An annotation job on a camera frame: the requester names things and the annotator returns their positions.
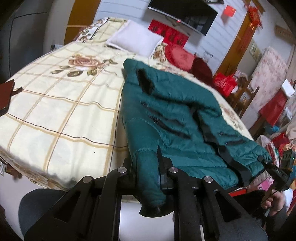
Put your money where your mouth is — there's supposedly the small red wall paper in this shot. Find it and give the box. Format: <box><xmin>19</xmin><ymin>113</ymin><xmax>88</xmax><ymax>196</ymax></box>
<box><xmin>223</xmin><ymin>5</ymin><xmax>236</xmax><ymax>18</ymax></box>

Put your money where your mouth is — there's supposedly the black wall television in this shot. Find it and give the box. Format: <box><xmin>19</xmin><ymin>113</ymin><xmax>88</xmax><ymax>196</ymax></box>
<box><xmin>147</xmin><ymin>0</ymin><xmax>218</xmax><ymax>36</ymax></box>

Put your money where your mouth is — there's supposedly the cream floral plaid bedspread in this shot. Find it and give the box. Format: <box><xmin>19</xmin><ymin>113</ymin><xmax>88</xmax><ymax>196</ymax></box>
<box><xmin>0</xmin><ymin>17</ymin><xmax>254</xmax><ymax>203</ymax></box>

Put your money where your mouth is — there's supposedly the red chinese knot ornament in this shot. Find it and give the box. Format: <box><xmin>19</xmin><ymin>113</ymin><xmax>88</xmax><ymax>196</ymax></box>
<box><xmin>237</xmin><ymin>6</ymin><xmax>263</xmax><ymax>52</ymax></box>

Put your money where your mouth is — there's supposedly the dark blue trouser knee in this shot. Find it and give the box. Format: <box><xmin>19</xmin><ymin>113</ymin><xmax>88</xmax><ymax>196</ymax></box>
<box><xmin>18</xmin><ymin>189</ymin><xmax>66</xmax><ymax>236</ymax></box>

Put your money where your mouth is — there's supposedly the dark red phone wallet case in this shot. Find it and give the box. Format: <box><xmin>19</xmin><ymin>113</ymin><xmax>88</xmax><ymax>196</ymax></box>
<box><xmin>0</xmin><ymin>79</ymin><xmax>23</xmax><ymax>116</ymax></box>

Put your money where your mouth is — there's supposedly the pink floral quilt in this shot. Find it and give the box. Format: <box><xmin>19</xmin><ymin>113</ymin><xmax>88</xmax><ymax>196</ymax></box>
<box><xmin>241</xmin><ymin>47</ymin><xmax>288</xmax><ymax>129</ymax></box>

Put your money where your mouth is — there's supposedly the wooden chair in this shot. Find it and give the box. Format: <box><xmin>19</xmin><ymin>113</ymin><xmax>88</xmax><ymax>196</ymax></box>
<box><xmin>226</xmin><ymin>77</ymin><xmax>259</xmax><ymax>118</ymax></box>

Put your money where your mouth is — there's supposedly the dark green puffer jacket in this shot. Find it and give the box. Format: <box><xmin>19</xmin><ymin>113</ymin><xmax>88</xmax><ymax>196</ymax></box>
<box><xmin>121</xmin><ymin>59</ymin><xmax>271</xmax><ymax>217</ymax></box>

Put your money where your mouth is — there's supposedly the dark red velvet cushion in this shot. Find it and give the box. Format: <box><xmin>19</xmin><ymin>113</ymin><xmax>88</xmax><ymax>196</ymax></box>
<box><xmin>191</xmin><ymin>57</ymin><xmax>213</xmax><ymax>86</ymax></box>

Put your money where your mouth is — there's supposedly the right hand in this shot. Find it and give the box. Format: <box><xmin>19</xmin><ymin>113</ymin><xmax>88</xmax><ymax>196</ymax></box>
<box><xmin>260</xmin><ymin>188</ymin><xmax>285</xmax><ymax>216</ymax></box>

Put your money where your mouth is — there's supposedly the red gift bag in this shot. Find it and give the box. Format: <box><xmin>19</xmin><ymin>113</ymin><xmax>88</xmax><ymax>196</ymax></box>
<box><xmin>213</xmin><ymin>73</ymin><xmax>237</xmax><ymax>98</ymax></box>

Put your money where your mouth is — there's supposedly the red banner with black characters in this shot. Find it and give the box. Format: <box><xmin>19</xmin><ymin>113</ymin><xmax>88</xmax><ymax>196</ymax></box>
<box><xmin>148</xmin><ymin>20</ymin><xmax>189</xmax><ymax>47</ymax></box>

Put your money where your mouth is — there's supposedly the red heart-shaped cushion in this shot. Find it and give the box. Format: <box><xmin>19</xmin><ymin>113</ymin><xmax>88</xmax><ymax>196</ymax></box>
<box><xmin>165</xmin><ymin>45</ymin><xmax>196</xmax><ymax>72</ymax></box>

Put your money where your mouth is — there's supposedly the white square pillow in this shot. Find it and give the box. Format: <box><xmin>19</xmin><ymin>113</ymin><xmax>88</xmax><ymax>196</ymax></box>
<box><xmin>106</xmin><ymin>20</ymin><xmax>164</xmax><ymax>58</ymax></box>

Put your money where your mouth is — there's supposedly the large red bag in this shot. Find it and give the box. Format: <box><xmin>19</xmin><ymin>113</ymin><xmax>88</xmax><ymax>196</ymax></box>
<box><xmin>260</xmin><ymin>89</ymin><xmax>287</xmax><ymax>126</ymax></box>

